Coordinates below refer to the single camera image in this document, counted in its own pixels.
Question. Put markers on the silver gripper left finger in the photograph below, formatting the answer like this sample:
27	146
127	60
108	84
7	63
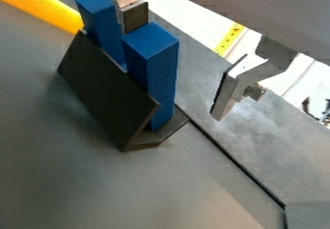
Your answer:
128	4

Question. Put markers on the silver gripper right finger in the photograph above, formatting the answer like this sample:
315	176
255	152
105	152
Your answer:
240	78

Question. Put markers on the blue U-shaped block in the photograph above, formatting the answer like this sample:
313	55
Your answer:
146	51

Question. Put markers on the yellow long bar block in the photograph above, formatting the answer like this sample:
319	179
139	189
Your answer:
52	11

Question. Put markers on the yellow perforated rail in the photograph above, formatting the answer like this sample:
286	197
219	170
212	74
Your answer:
230	38

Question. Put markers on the black angle bracket fixture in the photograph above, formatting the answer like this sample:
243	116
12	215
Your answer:
120	106

